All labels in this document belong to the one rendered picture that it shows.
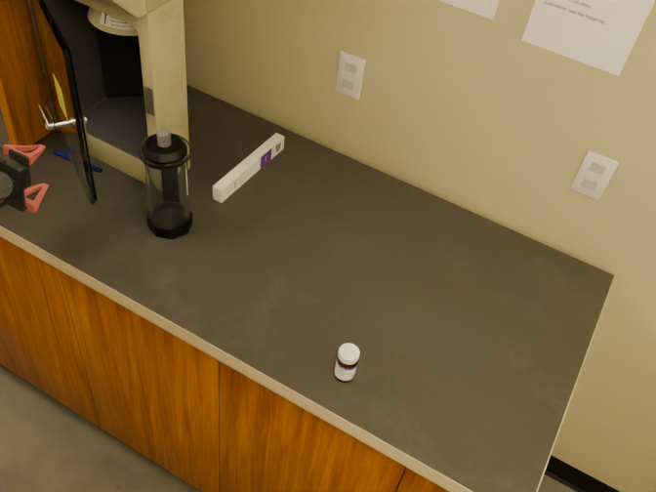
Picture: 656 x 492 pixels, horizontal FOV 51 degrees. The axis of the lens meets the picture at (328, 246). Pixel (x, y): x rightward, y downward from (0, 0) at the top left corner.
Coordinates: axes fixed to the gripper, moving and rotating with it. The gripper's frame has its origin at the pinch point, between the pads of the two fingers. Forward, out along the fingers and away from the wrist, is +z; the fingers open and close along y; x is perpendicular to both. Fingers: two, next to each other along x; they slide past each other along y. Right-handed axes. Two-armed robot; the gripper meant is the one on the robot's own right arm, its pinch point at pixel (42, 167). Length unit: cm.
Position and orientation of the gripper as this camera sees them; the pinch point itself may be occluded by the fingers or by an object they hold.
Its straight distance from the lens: 159.1
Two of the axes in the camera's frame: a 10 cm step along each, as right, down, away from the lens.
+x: -8.9, -3.9, 2.3
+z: 4.2, -5.0, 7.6
